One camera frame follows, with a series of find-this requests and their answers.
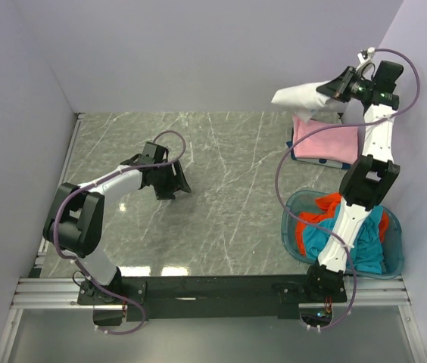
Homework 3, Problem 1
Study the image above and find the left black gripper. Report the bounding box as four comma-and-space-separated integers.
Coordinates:
152, 160, 191, 200

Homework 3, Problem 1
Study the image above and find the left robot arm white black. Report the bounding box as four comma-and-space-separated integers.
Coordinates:
43, 142, 191, 304

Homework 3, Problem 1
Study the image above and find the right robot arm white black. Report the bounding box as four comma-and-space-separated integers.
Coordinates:
303, 60, 404, 302

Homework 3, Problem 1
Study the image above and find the pink folded t-shirt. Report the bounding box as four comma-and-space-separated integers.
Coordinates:
289, 116, 358, 166

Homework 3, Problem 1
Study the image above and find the blue white folded t-shirt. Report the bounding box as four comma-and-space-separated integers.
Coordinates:
291, 130, 351, 170

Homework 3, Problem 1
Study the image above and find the black base crossbar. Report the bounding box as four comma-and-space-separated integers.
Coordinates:
76, 275, 351, 327

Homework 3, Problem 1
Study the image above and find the orange t-shirt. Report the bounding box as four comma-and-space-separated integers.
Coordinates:
295, 193, 389, 259

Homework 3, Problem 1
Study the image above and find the translucent blue laundry basket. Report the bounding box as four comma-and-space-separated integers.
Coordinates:
281, 190, 404, 280

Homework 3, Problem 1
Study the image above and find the teal t-shirt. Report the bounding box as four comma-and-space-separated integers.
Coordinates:
295, 204, 388, 275

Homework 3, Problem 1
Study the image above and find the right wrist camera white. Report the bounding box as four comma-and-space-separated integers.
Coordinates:
355, 47, 376, 77

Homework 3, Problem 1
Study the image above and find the aluminium rail frame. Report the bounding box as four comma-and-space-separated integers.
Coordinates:
0, 112, 86, 363

